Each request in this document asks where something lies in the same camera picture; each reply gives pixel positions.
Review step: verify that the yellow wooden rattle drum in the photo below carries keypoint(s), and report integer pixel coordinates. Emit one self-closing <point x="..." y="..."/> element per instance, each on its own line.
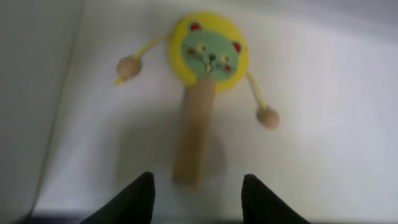
<point x="203" y="62"/>

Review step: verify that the white shelf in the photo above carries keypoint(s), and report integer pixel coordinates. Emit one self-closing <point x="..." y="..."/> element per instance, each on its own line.
<point x="311" y="124"/>

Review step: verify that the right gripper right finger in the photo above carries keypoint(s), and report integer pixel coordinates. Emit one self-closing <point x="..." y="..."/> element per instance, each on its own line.
<point x="261" y="205"/>

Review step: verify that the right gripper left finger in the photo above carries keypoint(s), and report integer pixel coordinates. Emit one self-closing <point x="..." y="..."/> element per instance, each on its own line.
<point x="132" y="203"/>

